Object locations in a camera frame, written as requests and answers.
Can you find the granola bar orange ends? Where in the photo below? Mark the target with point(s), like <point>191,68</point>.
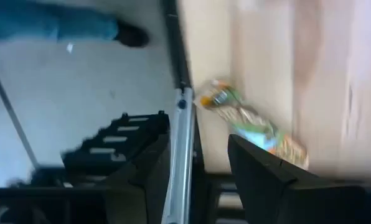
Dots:
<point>251,124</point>

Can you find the black slotted bracket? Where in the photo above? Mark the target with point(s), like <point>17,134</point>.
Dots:
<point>110,146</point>

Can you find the person's shoe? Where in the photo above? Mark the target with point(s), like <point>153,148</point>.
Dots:
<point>132,34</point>

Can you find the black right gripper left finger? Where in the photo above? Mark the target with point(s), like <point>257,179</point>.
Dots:
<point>135,199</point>

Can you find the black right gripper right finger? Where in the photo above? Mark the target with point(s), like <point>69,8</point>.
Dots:
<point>266,193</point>

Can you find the black table frame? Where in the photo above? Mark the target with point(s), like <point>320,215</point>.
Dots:
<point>176,46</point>

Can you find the person's leg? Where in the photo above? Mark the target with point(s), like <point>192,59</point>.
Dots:
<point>48,21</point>

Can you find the silver aluminium rail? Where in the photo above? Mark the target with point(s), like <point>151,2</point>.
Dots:
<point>182,140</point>

